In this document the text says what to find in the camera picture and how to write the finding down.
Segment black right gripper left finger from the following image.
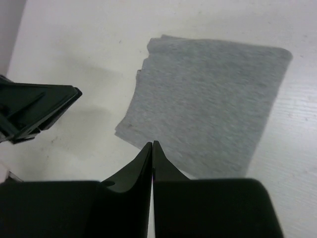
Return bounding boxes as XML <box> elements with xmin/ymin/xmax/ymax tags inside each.
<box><xmin>0</xmin><ymin>143</ymin><xmax>152</xmax><ymax>238</ymax></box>

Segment grey tank top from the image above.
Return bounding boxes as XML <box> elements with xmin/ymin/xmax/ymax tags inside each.
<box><xmin>115</xmin><ymin>35</ymin><xmax>292</xmax><ymax>179</ymax></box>

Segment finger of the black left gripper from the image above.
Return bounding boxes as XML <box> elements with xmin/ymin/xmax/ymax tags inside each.
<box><xmin>0</xmin><ymin>75</ymin><xmax>82</xmax><ymax>144</ymax></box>

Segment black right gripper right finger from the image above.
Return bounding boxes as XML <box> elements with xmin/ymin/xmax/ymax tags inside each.
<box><xmin>152</xmin><ymin>141</ymin><xmax>283</xmax><ymax>238</ymax></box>

